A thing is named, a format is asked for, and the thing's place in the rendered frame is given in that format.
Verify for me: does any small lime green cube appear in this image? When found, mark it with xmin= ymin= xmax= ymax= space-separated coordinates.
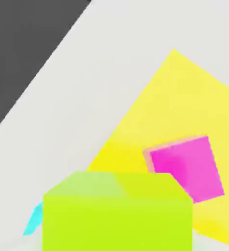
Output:
xmin=42 ymin=170 xmax=193 ymax=251

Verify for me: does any small magenta cube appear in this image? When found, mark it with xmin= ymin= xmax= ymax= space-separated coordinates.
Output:
xmin=142 ymin=134 xmax=225 ymax=204

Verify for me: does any small cyan cube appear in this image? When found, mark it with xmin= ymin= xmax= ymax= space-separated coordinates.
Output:
xmin=22 ymin=201 xmax=44 ymax=236

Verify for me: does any large yellow box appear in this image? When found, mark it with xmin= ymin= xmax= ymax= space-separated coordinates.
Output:
xmin=86 ymin=48 xmax=229 ymax=248

